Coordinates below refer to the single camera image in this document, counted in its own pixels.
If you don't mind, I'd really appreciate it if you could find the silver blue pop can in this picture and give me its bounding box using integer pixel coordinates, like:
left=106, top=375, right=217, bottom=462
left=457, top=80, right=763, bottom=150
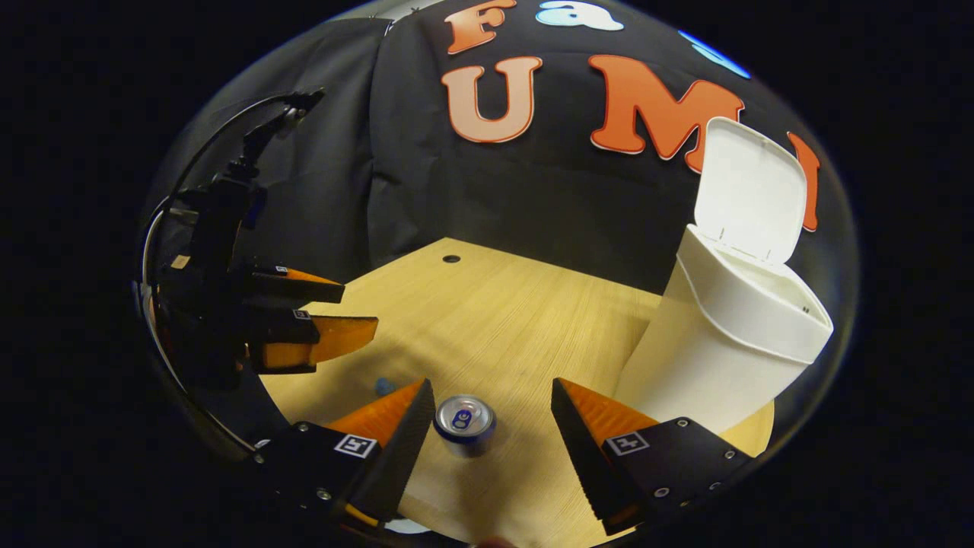
left=432, top=393, right=498, bottom=459

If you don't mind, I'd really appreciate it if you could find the black backdrop cloth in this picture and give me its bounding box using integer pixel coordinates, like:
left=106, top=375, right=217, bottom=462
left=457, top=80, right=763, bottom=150
left=141, top=0, right=861, bottom=381

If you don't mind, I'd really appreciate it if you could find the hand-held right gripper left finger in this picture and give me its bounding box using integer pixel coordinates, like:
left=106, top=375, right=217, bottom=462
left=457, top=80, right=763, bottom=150
left=251, top=378, right=437, bottom=530

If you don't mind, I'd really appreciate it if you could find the wooden desktop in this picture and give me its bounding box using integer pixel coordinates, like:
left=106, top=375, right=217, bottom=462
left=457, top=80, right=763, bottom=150
left=259, top=237, right=775, bottom=548

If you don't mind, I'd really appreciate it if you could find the white desktop garbage bin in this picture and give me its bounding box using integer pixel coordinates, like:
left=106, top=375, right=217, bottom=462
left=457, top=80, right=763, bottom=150
left=613, top=116, right=836, bottom=435

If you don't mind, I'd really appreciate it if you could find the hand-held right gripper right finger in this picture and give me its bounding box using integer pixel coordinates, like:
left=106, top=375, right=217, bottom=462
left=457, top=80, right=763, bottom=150
left=549, top=377, right=758, bottom=537

